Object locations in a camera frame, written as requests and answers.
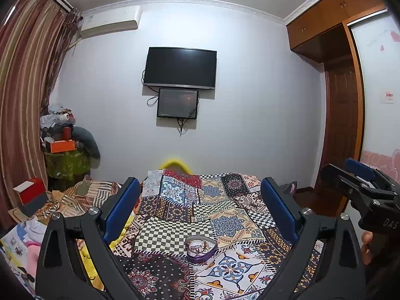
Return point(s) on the orange box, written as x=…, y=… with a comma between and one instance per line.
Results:
x=62, y=146

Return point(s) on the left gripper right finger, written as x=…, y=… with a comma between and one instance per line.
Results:
x=340, y=272

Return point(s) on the black wall television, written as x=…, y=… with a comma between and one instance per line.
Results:
x=179, y=67

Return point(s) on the person's hand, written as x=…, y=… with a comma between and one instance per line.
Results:
x=366, y=254

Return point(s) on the white wall air conditioner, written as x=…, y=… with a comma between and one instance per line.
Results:
x=111, y=21

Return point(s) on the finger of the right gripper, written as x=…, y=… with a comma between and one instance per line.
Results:
x=348, y=184
x=359, y=169

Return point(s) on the colourful patchwork bedspread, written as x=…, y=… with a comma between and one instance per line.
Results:
x=226, y=207

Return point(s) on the purple heart-shaped jewelry box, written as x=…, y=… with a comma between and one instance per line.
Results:
x=200, y=248

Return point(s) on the green patterned covered stand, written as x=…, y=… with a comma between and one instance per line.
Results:
x=67, y=165

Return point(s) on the small black wall monitor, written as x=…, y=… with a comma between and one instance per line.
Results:
x=177, y=103

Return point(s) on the grey stuffed cushion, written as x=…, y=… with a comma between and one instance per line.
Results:
x=86, y=139

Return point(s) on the dark bag on floor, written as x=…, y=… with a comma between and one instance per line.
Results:
x=289, y=188

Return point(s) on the yellow cloth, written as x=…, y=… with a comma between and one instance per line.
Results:
x=87, y=260

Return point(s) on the red striped curtain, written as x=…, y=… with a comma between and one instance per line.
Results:
x=34, y=43

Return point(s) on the yellow plastic chair back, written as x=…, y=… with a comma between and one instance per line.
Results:
x=175, y=163

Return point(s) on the striped brown blanket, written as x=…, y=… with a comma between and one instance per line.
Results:
x=76, y=200

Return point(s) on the red white box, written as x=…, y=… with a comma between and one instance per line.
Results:
x=31, y=190

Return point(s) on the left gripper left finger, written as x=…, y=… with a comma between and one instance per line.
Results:
x=60, y=272

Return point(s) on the pink cloth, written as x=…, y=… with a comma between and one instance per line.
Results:
x=33, y=250

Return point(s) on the wooden overhead cabinet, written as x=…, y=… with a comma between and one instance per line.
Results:
x=319, y=33

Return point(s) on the brown wooden door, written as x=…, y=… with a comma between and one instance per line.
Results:
x=341, y=124

